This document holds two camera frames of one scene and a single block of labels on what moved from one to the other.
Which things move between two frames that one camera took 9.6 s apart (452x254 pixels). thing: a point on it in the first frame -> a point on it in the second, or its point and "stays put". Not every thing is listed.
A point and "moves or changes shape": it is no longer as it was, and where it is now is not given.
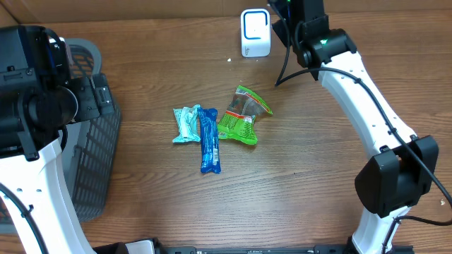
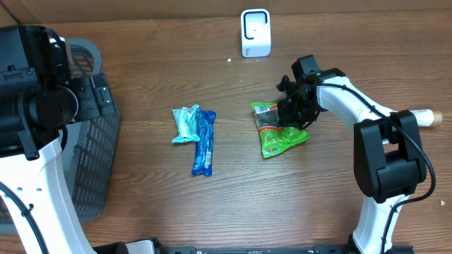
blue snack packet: [209, 140] moves or changes shape
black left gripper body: [90, 106] stays put
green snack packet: [238, 122] -> [274, 137]
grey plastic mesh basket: [89, 145] stays put
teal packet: [186, 118] stays put
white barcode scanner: [256, 32] stays put
